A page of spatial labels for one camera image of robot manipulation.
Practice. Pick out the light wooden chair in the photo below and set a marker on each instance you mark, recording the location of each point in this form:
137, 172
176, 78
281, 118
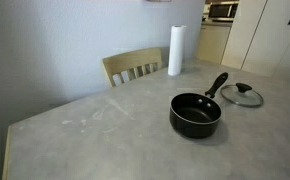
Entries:
131, 60

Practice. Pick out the white paper towel roll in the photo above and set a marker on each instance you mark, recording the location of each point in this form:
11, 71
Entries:
176, 50

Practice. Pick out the glass lid with black knob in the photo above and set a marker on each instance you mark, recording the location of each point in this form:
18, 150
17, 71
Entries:
243, 98

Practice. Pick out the silver microwave oven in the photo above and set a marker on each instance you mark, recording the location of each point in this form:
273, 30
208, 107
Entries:
220, 10

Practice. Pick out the cream kitchen cabinet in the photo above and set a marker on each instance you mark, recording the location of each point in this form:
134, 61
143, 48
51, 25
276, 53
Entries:
213, 43

